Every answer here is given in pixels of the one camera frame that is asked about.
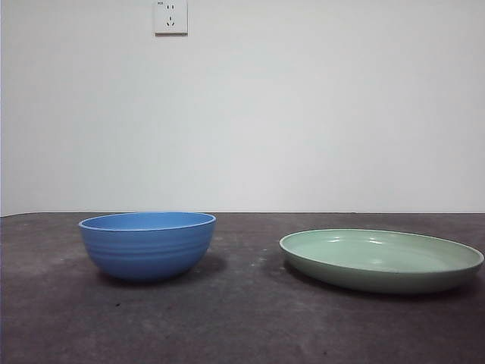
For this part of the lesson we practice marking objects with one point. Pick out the blue ribbed bowl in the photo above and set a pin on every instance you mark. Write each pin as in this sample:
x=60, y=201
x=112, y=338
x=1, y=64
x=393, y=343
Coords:
x=148, y=250

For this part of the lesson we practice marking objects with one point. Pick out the green round plate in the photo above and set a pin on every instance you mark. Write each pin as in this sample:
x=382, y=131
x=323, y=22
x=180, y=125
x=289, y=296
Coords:
x=379, y=277

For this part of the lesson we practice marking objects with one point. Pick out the white wall socket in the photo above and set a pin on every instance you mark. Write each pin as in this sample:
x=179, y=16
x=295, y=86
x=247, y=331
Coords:
x=171, y=17

